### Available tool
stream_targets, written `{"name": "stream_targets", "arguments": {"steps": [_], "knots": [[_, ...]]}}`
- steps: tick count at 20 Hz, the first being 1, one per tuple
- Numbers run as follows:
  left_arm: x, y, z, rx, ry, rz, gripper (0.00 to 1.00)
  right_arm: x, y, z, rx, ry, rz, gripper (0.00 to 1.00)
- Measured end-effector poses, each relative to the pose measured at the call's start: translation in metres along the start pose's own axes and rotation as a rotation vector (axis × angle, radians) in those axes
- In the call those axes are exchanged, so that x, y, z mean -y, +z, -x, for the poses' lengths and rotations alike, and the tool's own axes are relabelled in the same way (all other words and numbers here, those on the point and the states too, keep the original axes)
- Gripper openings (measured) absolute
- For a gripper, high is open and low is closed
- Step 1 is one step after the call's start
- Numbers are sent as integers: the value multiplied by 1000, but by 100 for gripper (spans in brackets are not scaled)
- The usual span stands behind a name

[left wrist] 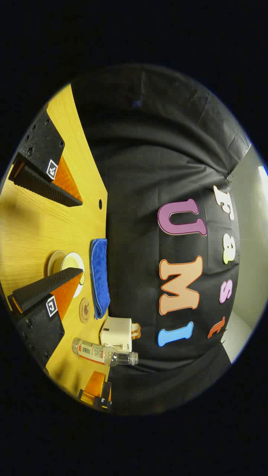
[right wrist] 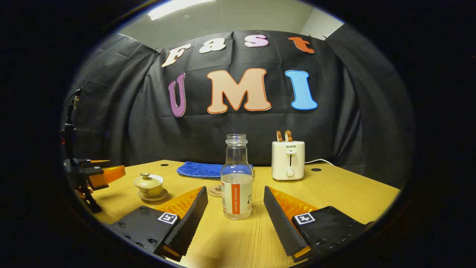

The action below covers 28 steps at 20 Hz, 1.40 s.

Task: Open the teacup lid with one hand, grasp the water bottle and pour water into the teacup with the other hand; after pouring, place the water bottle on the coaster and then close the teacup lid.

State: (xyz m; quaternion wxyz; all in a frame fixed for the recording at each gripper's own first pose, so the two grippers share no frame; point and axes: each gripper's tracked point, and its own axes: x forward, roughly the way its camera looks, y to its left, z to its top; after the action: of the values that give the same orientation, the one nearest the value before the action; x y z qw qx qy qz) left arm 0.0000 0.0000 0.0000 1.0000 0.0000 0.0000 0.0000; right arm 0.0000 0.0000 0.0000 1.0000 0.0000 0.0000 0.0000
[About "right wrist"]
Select yellow teacup lid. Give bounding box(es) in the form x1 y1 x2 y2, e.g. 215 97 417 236
134 172 164 189

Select clear water bottle orange label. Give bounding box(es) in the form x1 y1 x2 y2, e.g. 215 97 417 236
221 134 254 221

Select yellow ceramic saucer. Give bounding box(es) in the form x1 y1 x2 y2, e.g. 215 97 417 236
137 188 168 202

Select black backdrop cloth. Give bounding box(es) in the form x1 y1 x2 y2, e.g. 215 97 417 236
61 23 415 190

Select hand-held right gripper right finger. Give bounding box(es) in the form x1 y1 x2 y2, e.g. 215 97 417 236
263 185 376 263

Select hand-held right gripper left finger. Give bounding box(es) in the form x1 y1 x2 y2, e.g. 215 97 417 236
108 186 209 262

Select cream toaster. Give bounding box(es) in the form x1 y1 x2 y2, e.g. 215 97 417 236
271 141 305 181

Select blue folded towel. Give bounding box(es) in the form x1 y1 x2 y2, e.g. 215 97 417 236
177 161 254 179

